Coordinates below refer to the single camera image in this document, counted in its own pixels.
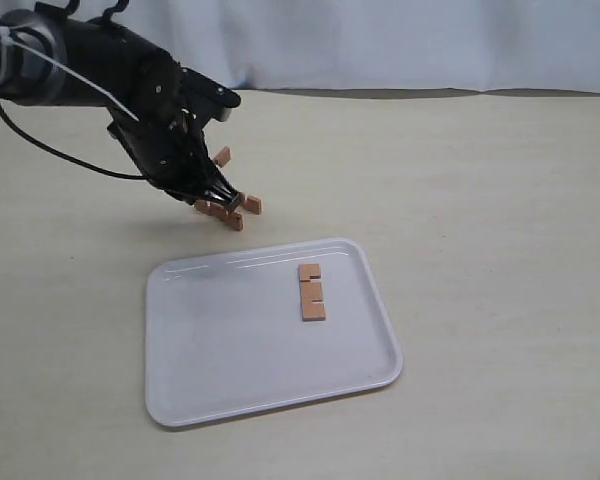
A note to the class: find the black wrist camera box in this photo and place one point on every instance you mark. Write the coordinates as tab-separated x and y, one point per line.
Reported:
207	99

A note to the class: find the wooden notched piece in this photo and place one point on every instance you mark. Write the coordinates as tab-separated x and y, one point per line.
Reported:
251	204
311	292
233	220
223	157

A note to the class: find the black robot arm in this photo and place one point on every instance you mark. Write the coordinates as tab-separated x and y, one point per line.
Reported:
158	107

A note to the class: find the white plastic tray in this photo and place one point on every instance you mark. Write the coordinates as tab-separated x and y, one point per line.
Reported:
224	335

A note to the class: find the white backdrop curtain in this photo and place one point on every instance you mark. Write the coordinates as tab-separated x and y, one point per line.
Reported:
338	45

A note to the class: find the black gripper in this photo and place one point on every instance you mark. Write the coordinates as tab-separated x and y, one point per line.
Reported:
175	160

